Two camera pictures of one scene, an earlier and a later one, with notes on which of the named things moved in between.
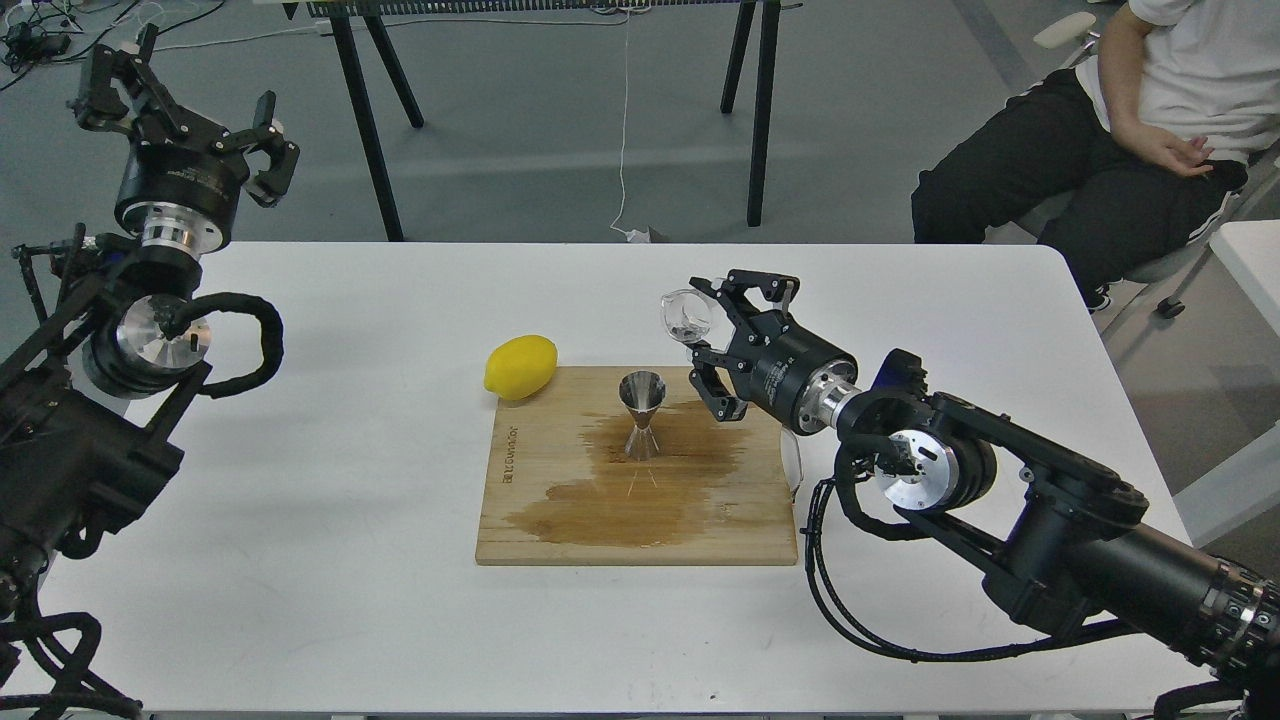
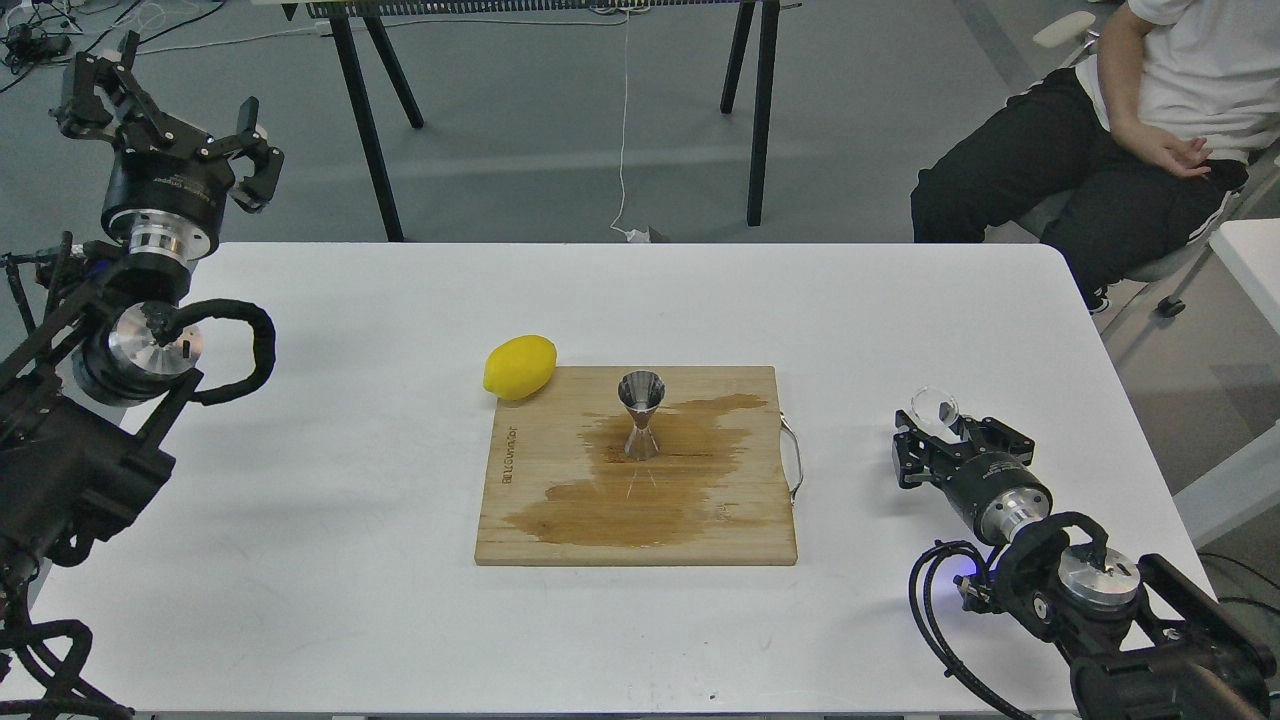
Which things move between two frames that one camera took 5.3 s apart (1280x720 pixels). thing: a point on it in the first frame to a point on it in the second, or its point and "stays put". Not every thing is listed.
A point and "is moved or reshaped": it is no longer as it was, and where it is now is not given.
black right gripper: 778,366 to 997,493
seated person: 1129,158 stays put
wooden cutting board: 560,489 stays put
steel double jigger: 642,392 stays put
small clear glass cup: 687,314 is moved or reshaped
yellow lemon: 520,366 stays put
